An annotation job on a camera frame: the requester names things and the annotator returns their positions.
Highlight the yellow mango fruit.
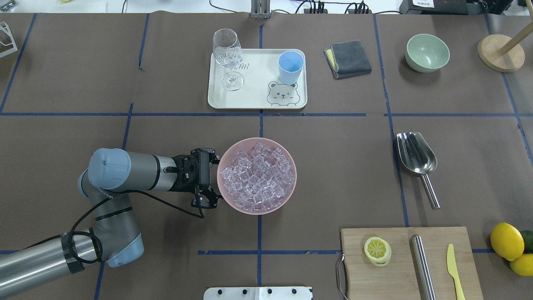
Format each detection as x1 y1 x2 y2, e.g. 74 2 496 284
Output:
509 254 533 277

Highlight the yellow plastic knife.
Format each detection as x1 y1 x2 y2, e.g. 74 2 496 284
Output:
446 243 465 300

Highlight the wooden cutting board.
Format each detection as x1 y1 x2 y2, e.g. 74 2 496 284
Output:
340 227 483 300

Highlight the round yellow lemon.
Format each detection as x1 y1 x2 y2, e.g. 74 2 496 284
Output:
490 222 525 262

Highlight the pink bowl of ice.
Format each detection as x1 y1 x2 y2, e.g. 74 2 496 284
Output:
217 138 297 215

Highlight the wooden stand with pole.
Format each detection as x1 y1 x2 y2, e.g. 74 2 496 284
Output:
477 22 533 73

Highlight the metal ice scoop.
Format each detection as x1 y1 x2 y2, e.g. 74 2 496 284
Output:
396 132 441 210

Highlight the light blue plastic cup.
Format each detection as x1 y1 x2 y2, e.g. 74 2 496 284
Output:
278 50 305 85

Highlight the white wire cup rack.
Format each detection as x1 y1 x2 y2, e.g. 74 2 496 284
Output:
0 22 18 58

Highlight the lemon slice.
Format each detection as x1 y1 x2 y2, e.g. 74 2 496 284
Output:
364 237 392 267

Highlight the grey folded cloth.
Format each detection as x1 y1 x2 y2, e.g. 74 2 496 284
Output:
324 40 372 80

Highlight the clear wine glass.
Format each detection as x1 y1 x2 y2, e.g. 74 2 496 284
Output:
212 28 244 91

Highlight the green ceramic bowl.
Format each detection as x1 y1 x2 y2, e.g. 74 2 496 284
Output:
405 34 451 73

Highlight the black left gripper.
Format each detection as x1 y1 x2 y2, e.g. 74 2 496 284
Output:
170 148 222 209

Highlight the cream bear serving tray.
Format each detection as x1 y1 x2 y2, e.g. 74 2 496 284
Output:
207 49 308 110

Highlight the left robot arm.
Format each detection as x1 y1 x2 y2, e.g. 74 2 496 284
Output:
0 148 221 299

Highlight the green avocado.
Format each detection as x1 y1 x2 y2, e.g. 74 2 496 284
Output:
520 230 533 254

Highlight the steel muddler rod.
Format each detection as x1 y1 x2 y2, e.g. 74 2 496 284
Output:
411 234 436 300

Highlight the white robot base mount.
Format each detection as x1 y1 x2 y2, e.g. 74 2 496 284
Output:
203 286 314 300

